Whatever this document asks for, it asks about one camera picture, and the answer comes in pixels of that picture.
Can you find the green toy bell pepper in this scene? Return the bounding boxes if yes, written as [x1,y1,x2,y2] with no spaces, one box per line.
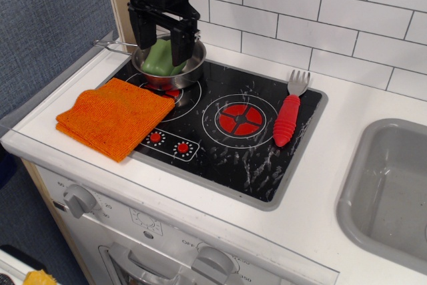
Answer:
[141,39,186,77]

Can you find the red stove button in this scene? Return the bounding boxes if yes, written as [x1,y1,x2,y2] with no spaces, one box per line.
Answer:
[149,132,162,144]
[177,142,189,154]

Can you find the grey oven knob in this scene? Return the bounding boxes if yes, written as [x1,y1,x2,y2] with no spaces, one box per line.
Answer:
[191,246,234,284]

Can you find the grey sink basin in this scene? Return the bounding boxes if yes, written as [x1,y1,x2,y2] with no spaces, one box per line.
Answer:
[336,119,426,274]

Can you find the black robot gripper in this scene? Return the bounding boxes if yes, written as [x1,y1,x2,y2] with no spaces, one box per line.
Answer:
[128,0,200,67]

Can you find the fork with red handle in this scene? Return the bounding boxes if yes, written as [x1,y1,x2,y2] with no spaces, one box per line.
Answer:
[273,70,311,148]

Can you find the red stove button right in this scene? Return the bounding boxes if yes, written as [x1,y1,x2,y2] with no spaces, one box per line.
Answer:
[177,142,189,154]

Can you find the orange folded cloth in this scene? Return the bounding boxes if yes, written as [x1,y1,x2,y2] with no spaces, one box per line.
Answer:
[56,78,175,162]

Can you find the white toy oven front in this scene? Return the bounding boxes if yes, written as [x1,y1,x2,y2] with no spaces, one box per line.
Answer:
[38,168,338,284]

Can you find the black toy stovetop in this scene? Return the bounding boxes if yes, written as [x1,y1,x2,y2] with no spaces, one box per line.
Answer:
[103,59,329,212]

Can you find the stainless steel pot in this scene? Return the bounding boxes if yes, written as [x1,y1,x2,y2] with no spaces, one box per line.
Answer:
[93,34,206,90]

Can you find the red stove button left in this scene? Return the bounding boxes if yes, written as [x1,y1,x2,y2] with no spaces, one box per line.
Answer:
[149,132,162,144]

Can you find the grey timer knob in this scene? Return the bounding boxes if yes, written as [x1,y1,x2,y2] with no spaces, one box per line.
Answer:
[63,184,97,218]

